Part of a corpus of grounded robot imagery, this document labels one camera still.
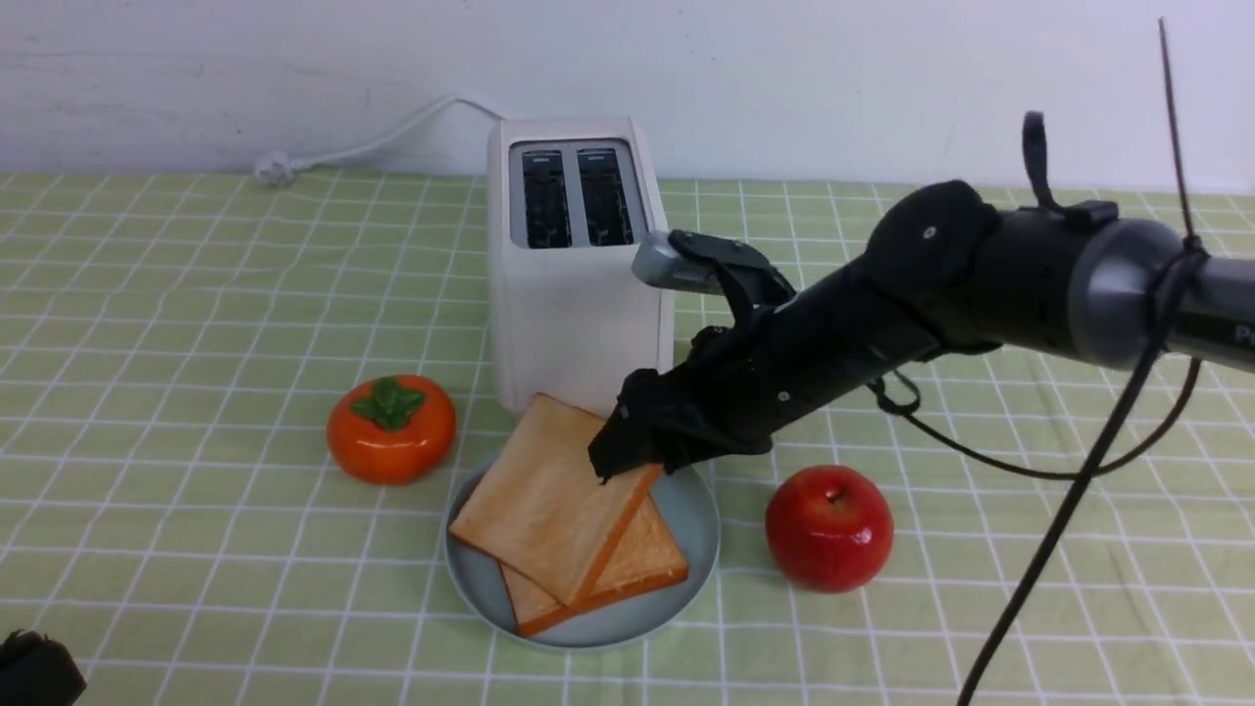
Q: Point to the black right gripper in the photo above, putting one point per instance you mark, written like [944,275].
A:
[741,385]

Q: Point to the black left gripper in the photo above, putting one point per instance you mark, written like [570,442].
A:
[38,670]

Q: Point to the toasted bread slice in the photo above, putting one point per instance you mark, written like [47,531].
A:
[646,559]
[541,510]

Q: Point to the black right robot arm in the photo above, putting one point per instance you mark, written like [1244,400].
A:
[943,273]

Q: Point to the light blue round plate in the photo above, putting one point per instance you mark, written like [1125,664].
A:
[688,507]

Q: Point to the red apple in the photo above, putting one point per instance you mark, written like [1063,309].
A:
[829,529]

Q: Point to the white two-slot toaster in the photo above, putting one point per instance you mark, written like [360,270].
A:
[569,205]

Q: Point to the orange persimmon with green leaf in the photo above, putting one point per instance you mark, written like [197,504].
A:
[392,430]

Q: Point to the green checkered tablecloth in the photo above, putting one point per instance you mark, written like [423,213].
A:
[171,349]

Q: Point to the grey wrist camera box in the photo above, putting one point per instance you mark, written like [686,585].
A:
[690,262]

